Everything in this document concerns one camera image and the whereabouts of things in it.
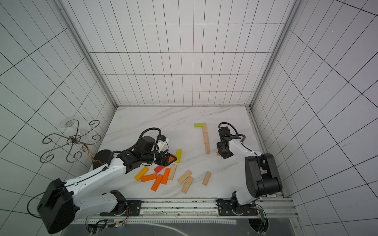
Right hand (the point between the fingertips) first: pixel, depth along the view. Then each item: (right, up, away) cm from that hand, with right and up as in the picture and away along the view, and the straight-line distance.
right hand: (221, 147), depth 94 cm
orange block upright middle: (-35, -16, -11) cm, 39 cm away
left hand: (-31, -4, -16) cm, 35 cm away
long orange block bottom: (-39, -18, -13) cm, 45 cm away
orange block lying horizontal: (-45, -16, -11) cm, 48 cm away
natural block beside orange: (-31, -12, -9) cm, 34 cm away
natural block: (-9, +5, +7) cm, 12 cm away
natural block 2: (-8, -2, +2) cm, 9 cm away
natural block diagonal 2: (-24, -15, -10) cm, 30 cm away
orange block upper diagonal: (-30, -1, -22) cm, 37 cm away
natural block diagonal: (-10, +12, +13) cm, 20 cm away
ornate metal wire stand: (-71, +9, -30) cm, 78 cm away
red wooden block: (-39, -11, -8) cm, 42 cm away
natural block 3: (-4, -2, -10) cm, 11 cm away
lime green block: (-14, +14, +13) cm, 24 cm away
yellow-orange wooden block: (-49, -14, -10) cm, 52 cm away
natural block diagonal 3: (-22, -19, -13) cm, 32 cm away
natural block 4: (-11, -16, -10) cm, 22 cm away
